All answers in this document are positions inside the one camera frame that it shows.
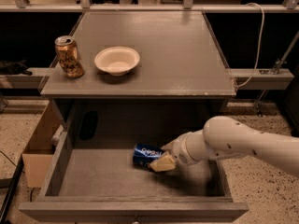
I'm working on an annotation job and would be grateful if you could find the black cable on floor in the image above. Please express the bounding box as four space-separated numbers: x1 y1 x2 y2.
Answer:
0 149 25 175

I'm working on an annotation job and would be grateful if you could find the white cable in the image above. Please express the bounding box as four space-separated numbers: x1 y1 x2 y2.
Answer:
233 2 265 90

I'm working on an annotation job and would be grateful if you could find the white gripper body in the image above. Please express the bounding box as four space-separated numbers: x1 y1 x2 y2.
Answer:
171 133 200 165

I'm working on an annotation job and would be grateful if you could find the blue pepsi can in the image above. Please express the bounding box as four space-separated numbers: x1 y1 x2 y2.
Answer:
133 143 164 168

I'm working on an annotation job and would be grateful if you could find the grey cabinet with top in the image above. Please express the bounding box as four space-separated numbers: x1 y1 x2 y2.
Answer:
40 10 237 135

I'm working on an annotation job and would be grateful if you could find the gold beverage can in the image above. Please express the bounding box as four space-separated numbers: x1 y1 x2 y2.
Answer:
54 35 84 78

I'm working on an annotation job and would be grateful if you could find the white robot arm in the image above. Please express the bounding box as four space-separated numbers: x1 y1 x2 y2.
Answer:
149 116 299 177

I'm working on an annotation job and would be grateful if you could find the white paper bowl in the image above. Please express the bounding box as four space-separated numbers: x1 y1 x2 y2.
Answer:
94 47 140 77

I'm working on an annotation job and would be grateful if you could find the black cloth on rail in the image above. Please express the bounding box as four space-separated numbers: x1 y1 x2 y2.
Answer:
0 60 33 76

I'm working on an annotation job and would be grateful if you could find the open grey top drawer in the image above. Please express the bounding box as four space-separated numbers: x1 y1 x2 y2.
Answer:
20 102 249 224

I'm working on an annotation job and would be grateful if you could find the cardboard box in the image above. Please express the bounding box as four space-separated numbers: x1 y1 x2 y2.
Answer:
21 103 61 188

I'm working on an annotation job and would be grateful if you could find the metal frame rail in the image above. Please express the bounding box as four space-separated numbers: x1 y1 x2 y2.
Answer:
0 3 299 90

